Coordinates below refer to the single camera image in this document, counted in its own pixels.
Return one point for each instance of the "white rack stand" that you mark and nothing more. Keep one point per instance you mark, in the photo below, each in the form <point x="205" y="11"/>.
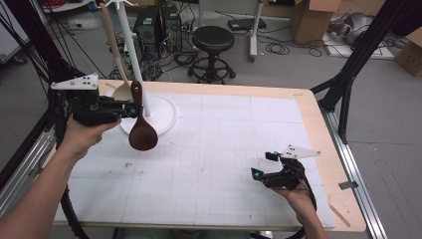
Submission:
<point x="159" y="113"/>

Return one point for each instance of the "closed cardboard box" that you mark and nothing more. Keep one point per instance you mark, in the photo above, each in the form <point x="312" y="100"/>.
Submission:
<point x="410" y="54"/>

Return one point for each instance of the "black metal frame stand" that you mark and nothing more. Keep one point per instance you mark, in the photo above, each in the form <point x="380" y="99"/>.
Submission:
<point x="361" y="49"/>
<point x="36" y="49"/>

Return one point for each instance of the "aluminium rail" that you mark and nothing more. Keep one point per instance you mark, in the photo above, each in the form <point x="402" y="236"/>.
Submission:
<point x="23" y="176"/>
<point x="355" y="172"/>

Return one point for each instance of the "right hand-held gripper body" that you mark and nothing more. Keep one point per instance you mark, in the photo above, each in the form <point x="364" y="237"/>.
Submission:
<point x="285" y="176"/>

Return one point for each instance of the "grey bag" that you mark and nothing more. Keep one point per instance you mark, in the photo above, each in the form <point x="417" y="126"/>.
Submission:
<point x="353" y="28"/>

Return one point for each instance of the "black flat device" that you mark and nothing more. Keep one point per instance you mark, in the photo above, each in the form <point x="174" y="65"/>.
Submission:
<point x="246" y="24"/>

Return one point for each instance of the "dark brown wooden spoon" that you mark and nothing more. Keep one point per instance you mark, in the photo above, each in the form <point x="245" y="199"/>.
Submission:
<point x="142" y="134"/>

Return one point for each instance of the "person's right hand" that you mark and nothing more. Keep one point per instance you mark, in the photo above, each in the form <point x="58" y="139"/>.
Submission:
<point x="295" y="197"/>

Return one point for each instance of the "light wooden spoon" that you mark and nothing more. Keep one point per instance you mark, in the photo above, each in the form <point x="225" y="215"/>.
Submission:
<point x="122" y="93"/>

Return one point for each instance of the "thin wooden stick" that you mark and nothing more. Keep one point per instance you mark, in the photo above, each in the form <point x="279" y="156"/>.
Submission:
<point x="340" y="215"/>

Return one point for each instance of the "white grid mat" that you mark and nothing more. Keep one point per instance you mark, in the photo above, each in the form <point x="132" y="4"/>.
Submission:
<point x="215" y="192"/>

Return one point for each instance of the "black computer tower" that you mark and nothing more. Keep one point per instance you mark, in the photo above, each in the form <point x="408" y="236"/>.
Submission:
<point x="172" y="28"/>
<point x="147" y="30"/>

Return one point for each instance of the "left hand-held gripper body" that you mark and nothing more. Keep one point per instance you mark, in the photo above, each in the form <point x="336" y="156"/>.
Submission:
<point x="89" y="109"/>

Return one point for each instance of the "person's left hand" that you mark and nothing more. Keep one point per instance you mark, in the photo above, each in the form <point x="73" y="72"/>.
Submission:
<point x="84" y="137"/>

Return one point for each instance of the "grey tape piece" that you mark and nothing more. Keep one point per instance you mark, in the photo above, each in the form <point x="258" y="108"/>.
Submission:
<point x="348" y="185"/>

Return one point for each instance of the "white stand leg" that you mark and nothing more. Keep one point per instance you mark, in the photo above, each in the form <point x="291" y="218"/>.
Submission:
<point x="253" y="40"/>

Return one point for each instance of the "black round stool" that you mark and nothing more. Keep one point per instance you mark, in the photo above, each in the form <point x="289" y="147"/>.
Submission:
<point x="213" y="39"/>

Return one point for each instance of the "open cardboard box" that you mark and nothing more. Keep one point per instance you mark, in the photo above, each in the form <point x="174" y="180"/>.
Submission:
<point x="312" y="23"/>

